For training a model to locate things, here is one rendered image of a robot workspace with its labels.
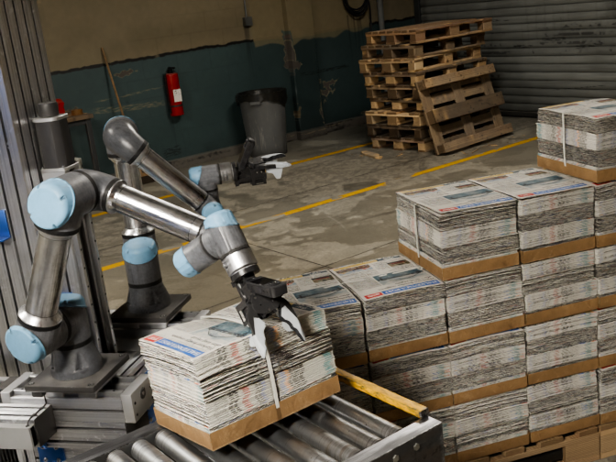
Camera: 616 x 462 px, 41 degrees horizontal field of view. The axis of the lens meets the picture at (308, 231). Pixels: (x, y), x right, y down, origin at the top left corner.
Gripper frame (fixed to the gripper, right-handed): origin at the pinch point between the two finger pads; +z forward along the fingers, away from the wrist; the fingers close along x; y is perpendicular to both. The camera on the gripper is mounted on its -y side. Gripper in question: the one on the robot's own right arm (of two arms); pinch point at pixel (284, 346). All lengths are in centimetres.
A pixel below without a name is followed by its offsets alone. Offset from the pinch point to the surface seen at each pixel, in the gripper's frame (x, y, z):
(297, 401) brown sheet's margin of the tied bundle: -4.3, 13.9, 11.8
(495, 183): -129, 41, -28
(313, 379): -10.4, 13.0, 8.9
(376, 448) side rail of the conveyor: -9.3, -0.7, 29.4
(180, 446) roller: 21.6, 28.5, 9.0
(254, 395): 6.6, 11.5, 6.4
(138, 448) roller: 28.9, 34.9, 5.0
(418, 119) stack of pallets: -523, 458, -216
